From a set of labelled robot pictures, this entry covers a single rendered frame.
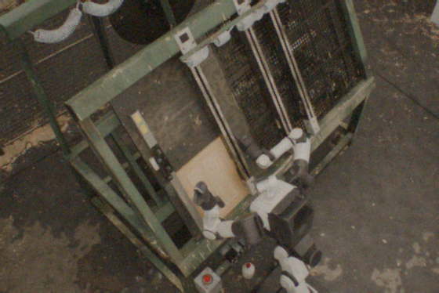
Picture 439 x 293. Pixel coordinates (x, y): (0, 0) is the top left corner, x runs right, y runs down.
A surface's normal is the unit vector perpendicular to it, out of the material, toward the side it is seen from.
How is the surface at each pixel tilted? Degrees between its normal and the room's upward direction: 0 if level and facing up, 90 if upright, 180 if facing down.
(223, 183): 60
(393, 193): 0
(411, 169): 0
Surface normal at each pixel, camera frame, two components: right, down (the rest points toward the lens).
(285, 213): -0.31, -0.76
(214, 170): 0.61, 0.18
